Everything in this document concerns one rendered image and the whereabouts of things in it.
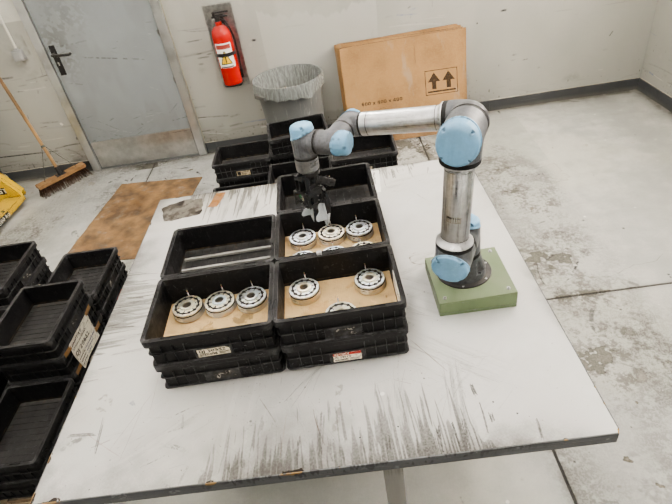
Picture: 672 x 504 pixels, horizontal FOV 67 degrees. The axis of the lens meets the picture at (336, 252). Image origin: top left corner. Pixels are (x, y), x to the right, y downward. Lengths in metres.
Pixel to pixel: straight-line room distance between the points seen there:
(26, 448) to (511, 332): 1.94
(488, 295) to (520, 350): 0.21
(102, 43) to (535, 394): 4.15
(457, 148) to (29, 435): 2.05
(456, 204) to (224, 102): 3.48
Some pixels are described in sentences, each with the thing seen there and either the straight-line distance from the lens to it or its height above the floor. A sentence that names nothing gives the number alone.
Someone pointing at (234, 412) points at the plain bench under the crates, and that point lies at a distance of 1.64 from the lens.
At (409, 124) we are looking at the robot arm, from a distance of 1.57.
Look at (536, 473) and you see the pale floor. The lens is 2.29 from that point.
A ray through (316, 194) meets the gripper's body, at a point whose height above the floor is 1.13.
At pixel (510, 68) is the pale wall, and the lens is 4.91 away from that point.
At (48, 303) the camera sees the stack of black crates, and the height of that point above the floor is 0.49.
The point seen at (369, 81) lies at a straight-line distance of 4.44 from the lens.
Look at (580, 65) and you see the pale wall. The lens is 5.16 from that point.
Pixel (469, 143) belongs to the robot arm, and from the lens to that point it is 1.37.
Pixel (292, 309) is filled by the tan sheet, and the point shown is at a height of 0.83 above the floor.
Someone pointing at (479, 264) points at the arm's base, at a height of 0.82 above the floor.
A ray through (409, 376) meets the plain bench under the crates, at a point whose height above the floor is 0.70.
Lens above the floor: 1.97
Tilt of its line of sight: 37 degrees down
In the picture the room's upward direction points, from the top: 10 degrees counter-clockwise
